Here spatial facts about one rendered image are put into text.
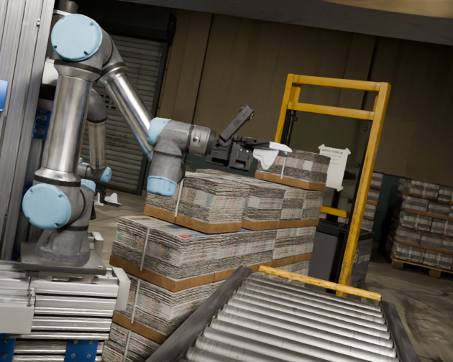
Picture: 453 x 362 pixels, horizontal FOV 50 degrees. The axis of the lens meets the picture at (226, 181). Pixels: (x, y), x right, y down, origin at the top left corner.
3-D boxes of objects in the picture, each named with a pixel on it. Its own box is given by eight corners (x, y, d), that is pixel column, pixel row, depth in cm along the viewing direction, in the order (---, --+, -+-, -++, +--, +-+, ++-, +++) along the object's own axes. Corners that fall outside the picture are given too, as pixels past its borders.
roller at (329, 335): (218, 318, 133) (222, 300, 133) (395, 365, 123) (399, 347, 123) (214, 323, 128) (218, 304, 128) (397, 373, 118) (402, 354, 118)
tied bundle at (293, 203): (221, 213, 287) (229, 175, 286) (246, 212, 312) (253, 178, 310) (278, 229, 267) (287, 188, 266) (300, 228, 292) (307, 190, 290)
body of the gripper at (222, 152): (250, 172, 127) (205, 163, 127) (257, 141, 127) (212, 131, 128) (252, 170, 119) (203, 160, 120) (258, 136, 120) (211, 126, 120)
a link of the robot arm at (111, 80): (76, 49, 142) (164, 192, 143) (62, 40, 131) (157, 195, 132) (109, 28, 141) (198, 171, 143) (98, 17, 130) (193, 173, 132)
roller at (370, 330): (229, 305, 146) (231, 289, 146) (389, 347, 136) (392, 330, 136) (225, 309, 141) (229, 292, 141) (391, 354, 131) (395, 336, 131)
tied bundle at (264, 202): (193, 214, 263) (200, 172, 261) (222, 213, 288) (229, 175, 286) (252, 231, 243) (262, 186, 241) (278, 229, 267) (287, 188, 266)
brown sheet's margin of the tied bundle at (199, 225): (179, 224, 217) (180, 215, 217) (214, 223, 242) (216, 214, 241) (208, 233, 209) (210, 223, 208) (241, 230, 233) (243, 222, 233)
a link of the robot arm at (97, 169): (112, 86, 211) (113, 174, 241) (88, 82, 212) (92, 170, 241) (103, 98, 202) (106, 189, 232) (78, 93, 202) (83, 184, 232)
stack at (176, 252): (83, 393, 219) (116, 215, 214) (221, 336, 318) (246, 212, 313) (147, 434, 199) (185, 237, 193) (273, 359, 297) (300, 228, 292)
